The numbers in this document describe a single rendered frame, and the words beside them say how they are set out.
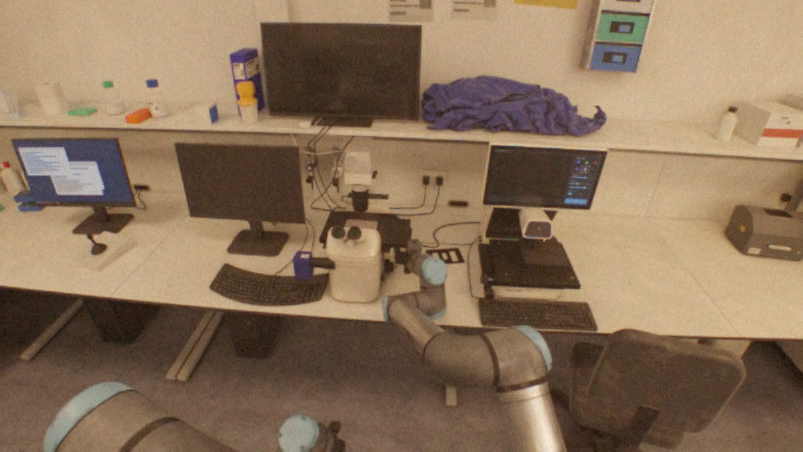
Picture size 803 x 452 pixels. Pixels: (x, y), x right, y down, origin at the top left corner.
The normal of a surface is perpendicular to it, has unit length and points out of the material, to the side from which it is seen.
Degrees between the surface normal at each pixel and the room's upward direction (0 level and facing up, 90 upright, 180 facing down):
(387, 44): 86
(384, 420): 0
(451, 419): 0
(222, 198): 86
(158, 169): 90
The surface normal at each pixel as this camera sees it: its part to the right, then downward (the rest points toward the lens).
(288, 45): -0.07, 0.44
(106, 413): 0.07, -0.91
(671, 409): -0.35, 0.46
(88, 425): -0.07, -0.75
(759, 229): -0.14, -0.27
